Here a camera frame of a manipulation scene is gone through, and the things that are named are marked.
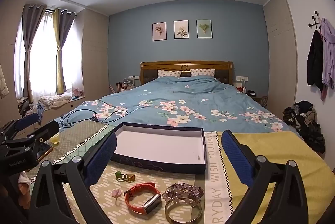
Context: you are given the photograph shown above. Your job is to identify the person's left hand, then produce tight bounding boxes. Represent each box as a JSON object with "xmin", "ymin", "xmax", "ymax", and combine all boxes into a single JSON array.
[{"xmin": 18, "ymin": 171, "xmax": 31, "ymax": 209}]

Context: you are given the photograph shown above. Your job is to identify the small yellow cup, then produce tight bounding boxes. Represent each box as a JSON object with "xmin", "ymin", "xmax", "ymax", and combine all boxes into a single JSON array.
[{"xmin": 49, "ymin": 133, "xmax": 60, "ymax": 145}]

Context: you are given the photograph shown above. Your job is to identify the smartphone with orange case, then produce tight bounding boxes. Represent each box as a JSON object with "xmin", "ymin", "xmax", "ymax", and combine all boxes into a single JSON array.
[{"xmin": 36, "ymin": 143, "xmax": 53, "ymax": 162}]

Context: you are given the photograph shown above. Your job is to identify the crumpled clothes on windowsill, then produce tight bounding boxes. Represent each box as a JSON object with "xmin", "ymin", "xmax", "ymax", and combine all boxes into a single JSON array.
[{"xmin": 39, "ymin": 94, "xmax": 72, "ymax": 108}]

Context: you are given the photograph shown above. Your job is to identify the pink small fan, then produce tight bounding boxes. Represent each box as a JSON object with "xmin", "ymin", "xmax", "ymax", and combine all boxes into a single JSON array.
[{"xmin": 72, "ymin": 87, "xmax": 82, "ymax": 98}]

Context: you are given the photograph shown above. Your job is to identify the pile of dark clothes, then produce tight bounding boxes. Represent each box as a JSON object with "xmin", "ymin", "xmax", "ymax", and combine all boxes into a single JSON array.
[{"xmin": 283, "ymin": 101, "xmax": 325, "ymax": 155}]

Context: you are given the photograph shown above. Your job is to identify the blue floral duvet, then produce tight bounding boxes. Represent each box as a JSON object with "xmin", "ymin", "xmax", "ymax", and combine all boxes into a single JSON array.
[{"xmin": 57, "ymin": 76, "xmax": 293, "ymax": 133}]

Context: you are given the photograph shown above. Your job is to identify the dark blue shallow box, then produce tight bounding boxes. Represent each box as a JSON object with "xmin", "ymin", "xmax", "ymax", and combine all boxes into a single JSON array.
[{"xmin": 111, "ymin": 122, "xmax": 207, "ymax": 175}]

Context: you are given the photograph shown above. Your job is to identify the gold bangle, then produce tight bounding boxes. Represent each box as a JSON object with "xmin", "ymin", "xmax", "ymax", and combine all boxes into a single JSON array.
[{"xmin": 164, "ymin": 197, "xmax": 203, "ymax": 223}]

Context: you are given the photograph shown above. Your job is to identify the right nightstand with items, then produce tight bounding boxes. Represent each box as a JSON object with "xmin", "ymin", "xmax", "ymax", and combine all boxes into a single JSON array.
[{"xmin": 234, "ymin": 76, "xmax": 267, "ymax": 107}]

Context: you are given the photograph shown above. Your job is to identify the yellow green patterned cloth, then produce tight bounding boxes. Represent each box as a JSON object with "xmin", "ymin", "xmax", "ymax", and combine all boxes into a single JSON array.
[{"xmin": 28, "ymin": 121, "xmax": 334, "ymax": 223}]

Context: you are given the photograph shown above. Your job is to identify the left cluttered nightstand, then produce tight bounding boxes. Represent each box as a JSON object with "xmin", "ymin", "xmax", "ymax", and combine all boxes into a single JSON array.
[{"xmin": 109, "ymin": 75, "xmax": 140, "ymax": 94}]

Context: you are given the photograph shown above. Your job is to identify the red smart wristband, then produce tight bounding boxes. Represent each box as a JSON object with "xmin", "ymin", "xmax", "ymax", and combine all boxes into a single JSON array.
[{"xmin": 124, "ymin": 182, "xmax": 162, "ymax": 215}]

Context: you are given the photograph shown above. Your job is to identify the wooden bed headboard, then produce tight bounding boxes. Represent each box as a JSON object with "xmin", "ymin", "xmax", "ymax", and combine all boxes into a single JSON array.
[{"xmin": 140, "ymin": 60, "xmax": 233, "ymax": 85}]

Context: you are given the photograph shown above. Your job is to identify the right grey yellow curtain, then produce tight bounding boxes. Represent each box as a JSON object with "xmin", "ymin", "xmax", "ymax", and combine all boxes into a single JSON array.
[{"xmin": 52, "ymin": 8, "xmax": 76, "ymax": 95}]

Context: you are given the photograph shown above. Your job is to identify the left grey curtain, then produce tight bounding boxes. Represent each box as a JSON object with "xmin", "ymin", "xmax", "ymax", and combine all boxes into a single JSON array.
[{"xmin": 22, "ymin": 4, "xmax": 46, "ymax": 103}]

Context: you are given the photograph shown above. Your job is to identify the purple garment on hook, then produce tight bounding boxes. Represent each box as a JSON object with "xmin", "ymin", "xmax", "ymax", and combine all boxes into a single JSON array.
[{"xmin": 320, "ymin": 18, "xmax": 335, "ymax": 101}]

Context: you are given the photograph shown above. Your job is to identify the right floral pillow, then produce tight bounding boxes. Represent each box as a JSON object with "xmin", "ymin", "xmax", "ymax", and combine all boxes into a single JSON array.
[{"xmin": 190, "ymin": 69, "xmax": 215, "ymax": 77}]

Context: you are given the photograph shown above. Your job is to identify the floral pillow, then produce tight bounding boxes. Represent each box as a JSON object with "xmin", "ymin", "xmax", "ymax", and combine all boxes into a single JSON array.
[
  {"xmin": 157, "ymin": 70, "xmax": 182, "ymax": 78},
  {"xmin": 190, "ymin": 69, "xmax": 215, "ymax": 77}
]

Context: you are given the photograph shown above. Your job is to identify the left floral pillow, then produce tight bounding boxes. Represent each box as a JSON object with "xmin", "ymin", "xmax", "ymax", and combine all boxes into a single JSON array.
[{"xmin": 157, "ymin": 70, "xmax": 182, "ymax": 78}]

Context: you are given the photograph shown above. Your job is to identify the black jacket on hook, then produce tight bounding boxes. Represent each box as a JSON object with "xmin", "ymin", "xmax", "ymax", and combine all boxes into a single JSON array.
[{"xmin": 307, "ymin": 30, "xmax": 324, "ymax": 91}]

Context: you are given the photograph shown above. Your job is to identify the beige wardrobe door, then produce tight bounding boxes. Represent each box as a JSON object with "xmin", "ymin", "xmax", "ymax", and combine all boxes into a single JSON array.
[{"xmin": 263, "ymin": 0, "xmax": 297, "ymax": 118}]

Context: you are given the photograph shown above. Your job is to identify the pink flower framed picture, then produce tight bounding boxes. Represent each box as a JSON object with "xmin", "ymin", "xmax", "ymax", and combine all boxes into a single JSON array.
[{"xmin": 152, "ymin": 22, "xmax": 167, "ymax": 41}]

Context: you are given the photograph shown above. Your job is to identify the green leaf framed picture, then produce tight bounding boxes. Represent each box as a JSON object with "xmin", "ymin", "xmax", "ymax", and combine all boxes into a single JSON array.
[{"xmin": 196, "ymin": 19, "xmax": 213, "ymax": 39}]

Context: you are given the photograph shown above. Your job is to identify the white flower framed picture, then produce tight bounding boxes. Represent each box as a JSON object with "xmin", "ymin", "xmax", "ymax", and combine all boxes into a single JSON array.
[{"xmin": 174, "ymin": 20, "xmax": 190, "ymax": 39}]

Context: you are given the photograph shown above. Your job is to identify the pink flower hair tie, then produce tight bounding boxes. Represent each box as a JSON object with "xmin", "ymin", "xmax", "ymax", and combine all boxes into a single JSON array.
[{"xmin": 111, "ymin": 188, "xmax": 124, "ymax": 206}]

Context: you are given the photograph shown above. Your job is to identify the purple beaded bracelet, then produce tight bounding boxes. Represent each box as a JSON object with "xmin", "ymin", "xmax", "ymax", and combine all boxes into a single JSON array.
[{"xmin": 162, "ymin": 183, "xmax": 205, "ymax": 205}]

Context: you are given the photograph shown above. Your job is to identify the black cable on bed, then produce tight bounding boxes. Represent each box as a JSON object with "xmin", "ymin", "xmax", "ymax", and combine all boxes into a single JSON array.
[{"xmin": 59, "ymin": 99, "xmax": 129, "ymax": 128}]

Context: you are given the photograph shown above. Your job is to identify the green and amber hair tie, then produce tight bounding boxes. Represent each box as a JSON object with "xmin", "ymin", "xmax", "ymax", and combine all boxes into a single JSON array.
[{"xmin": 114, "ymin": 171, "xmax": 136, "ymax": 183}]

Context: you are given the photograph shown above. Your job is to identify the black wall coat hook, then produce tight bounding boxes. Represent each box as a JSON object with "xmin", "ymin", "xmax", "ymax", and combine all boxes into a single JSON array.
[{"xmin": 308, "ymin": 11, "xmax": 321, "ymax": 31}]

